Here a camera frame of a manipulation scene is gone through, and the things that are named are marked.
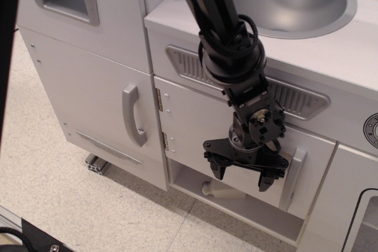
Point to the aluminium extrusion foot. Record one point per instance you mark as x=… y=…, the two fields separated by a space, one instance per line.
x=97 y=164

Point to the silver round sink bowl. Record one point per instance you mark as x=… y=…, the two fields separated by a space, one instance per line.
x=297 y=19

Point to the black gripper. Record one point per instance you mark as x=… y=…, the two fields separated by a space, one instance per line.
x=230 y=151

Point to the silver fridge door handle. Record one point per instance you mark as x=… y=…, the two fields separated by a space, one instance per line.
x=129 y=98

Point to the silver oven dial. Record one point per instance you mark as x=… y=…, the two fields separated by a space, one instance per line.
x=370 y=130

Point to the white plastic bottle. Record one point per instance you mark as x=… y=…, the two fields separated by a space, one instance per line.
x=220 y=190

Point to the white fridge door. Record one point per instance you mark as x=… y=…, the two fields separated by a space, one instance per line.
x=85 y=91

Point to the silver cabinet door handle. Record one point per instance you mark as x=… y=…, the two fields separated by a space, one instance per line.
x=292 y=176

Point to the silver vent grille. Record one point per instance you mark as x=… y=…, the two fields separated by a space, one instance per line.
x=296 y=101

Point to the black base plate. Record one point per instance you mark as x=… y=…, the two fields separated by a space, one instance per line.
x=40 y=240

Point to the white cabinet door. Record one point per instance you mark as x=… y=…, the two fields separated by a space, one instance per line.
x=190 y=118

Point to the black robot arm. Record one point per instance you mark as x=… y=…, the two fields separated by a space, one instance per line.
x=233 y=57

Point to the white oven door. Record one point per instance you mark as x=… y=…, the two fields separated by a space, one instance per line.
x=362 y=232

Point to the white toy kitchen cabinet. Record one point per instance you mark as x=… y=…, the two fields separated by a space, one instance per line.
x=341 y=65

